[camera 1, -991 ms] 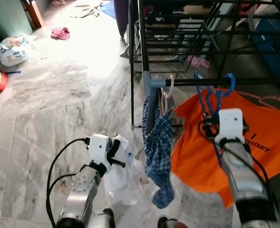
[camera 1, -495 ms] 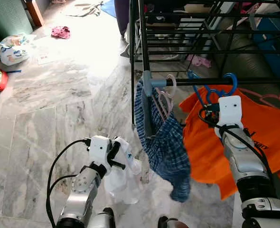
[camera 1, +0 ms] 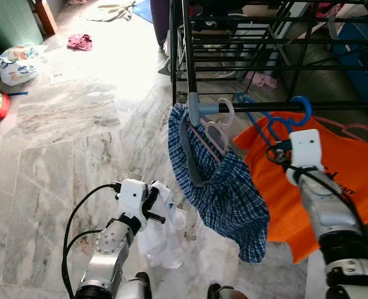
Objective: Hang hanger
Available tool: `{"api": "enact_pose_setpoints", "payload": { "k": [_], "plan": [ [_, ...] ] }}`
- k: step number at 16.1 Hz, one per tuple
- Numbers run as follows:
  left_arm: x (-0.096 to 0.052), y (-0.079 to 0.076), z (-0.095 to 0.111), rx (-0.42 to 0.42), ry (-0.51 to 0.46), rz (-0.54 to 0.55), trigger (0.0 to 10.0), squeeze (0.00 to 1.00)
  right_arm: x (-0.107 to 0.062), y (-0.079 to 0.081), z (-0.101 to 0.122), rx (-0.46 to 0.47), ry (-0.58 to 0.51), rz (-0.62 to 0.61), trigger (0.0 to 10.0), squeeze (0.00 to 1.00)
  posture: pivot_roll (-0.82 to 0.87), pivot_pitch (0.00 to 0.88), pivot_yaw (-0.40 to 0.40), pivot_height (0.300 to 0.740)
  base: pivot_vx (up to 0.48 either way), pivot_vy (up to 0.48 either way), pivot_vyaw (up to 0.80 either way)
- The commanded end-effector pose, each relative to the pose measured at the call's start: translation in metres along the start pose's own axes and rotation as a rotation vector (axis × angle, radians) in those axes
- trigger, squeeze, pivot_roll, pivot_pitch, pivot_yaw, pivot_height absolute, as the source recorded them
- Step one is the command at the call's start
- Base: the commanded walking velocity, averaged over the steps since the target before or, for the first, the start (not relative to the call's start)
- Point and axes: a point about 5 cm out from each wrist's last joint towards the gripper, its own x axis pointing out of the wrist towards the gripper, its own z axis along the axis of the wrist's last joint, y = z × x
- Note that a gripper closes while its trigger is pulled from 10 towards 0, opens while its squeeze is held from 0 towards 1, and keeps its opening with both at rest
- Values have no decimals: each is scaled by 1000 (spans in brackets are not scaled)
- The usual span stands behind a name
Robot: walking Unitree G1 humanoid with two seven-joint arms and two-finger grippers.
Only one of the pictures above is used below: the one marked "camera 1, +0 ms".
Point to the small white undershirt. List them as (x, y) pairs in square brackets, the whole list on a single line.
[(162, 243)]

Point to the blue plastic hanger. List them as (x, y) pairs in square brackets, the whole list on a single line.
[(307, 109)]

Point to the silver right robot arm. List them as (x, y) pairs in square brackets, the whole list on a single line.
[(324, 212)]

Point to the pink plastic hanger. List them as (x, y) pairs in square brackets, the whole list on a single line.
[(352, 128), (232, 115)]

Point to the blue plaid shorts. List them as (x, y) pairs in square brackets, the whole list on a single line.
[(234, 199)]

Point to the orange printed t-shirt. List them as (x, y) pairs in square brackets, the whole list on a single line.
[(352, 168)]

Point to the silver left robot leg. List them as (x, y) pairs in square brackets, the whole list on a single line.
[(137, 286)]

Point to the silver robot leg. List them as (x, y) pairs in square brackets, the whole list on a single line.
[(137, 286), (227, 291)]

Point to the light pink cloth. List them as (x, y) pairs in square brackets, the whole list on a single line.
[(262, 80)]

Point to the grey ribbed cylinder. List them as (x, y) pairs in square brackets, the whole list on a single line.
[(321, 68)]

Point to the silver right robot leg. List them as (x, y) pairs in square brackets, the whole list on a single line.
[(227, 291)]

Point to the small white paper sheet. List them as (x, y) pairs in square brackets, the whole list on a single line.
[(59, 78)]

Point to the crumpled dark pink cloth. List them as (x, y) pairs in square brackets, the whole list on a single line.
[(80, 42)]

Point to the white printed plastic bag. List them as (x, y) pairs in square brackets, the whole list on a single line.
[(19, 65)]

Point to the blue floor mat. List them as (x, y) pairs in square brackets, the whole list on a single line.
[(143, 6)]

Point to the beige crumpled cloth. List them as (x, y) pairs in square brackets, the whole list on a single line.
[(109, 9)]

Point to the brown wooden board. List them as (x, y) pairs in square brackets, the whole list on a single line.
[(47, 15)]

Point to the green slatted cabinet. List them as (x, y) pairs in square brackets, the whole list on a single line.
[(9, 22)]

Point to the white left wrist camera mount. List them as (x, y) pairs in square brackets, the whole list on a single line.
[(133, 194)]

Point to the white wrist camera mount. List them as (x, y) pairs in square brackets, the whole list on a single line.
[(305, 149), (133, 194)]

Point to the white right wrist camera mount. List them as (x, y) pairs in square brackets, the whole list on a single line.
[(305, 149)]

